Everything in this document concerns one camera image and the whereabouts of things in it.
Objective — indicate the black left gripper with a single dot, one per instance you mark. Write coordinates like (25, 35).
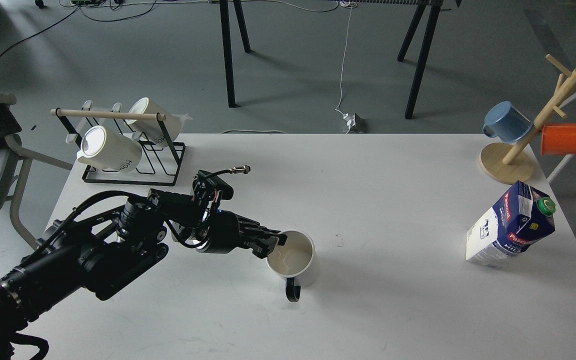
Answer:
(225, 231)

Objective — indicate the white mug black handle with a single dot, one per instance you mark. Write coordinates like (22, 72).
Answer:
(296, 261)

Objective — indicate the blue white milk carton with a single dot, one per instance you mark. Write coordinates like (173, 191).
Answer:
(522, 216)

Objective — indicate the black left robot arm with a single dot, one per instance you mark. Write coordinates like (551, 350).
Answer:
(112, 238)

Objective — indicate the grey power strip on floor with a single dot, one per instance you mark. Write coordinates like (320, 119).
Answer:
(354, 123)

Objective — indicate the white mug rear on rack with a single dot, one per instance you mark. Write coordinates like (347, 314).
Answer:
(151, 129)

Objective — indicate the white mug on rack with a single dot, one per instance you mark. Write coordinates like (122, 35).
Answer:
(151, 129)
(104, 149)

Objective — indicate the white mug front on rack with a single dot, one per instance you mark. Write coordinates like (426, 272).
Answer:
(104, 149)

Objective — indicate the black table legs left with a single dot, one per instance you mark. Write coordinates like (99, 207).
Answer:
(227, 44)

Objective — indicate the black table legs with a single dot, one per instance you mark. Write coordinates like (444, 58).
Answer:
(227, 44)
(435, 7)

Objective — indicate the wooden mug tree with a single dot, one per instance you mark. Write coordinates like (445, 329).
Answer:
(508, 163)

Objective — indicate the blue mug on tree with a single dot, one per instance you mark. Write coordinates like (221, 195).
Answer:
(506, 122)

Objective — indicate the black table legs right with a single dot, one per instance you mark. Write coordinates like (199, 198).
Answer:
(435, 7)

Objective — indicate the orange mug on tree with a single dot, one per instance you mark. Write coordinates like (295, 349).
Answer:
(558, 139)

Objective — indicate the black wire mug rack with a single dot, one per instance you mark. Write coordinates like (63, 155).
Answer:
(158, 166)

